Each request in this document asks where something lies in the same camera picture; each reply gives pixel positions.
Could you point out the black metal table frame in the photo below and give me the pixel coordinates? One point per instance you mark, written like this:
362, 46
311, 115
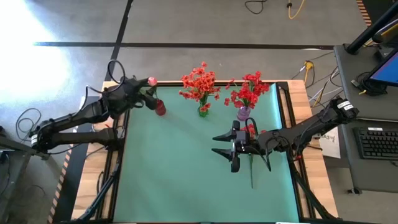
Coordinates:
168, 83

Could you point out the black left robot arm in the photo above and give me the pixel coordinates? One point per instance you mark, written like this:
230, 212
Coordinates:
81, 113

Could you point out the red glass vase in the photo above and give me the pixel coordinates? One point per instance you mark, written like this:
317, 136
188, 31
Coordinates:
160, 108

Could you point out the pink tulip green stem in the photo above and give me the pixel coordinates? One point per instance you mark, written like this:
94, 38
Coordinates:
152, 81

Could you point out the white label sticker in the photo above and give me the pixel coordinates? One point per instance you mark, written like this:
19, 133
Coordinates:
374, 128

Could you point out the black diagonal frame strut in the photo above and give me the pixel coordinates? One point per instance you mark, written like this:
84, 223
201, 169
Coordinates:
311, 196
100, 193

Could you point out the dark grey desk frame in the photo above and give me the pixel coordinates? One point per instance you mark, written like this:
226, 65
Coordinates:
18, 155

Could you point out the black metal pole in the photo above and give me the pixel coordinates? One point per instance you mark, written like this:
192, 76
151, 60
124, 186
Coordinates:
370, 31

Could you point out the monitor with blue screen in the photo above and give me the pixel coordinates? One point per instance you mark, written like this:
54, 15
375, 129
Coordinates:
388, 71

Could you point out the black floor mat striped edge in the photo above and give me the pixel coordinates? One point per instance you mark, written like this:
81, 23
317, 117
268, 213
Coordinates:
363, 12
73, 186

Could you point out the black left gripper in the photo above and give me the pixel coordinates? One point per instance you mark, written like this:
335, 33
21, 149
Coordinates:
124, 96

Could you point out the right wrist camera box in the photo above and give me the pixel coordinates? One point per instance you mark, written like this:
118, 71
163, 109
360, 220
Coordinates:
242, 137

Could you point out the black computer keyboard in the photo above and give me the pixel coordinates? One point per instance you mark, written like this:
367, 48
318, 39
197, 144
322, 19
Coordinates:
376, 144

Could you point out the grey computer cart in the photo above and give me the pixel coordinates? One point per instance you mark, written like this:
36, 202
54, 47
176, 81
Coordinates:
351, 77

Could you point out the yellow power plug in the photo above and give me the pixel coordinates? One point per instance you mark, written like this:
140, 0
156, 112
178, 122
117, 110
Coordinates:
308, 65

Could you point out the white paper sheet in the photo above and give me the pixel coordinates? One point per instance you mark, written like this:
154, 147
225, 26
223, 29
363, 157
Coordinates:
331, 149

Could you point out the green glass vase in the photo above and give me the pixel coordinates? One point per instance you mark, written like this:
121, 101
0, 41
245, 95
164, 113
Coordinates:
203, 113

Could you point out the purple ribbed glass vase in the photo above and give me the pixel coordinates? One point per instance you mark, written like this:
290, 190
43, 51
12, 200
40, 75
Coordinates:
243, 114

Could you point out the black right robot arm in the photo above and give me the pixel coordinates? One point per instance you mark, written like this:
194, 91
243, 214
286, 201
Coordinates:
311, 124

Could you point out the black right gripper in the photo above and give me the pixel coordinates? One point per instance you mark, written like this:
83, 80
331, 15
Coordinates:
252, 147

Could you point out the teal table mat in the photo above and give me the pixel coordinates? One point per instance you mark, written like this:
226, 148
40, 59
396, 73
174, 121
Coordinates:
186, 202

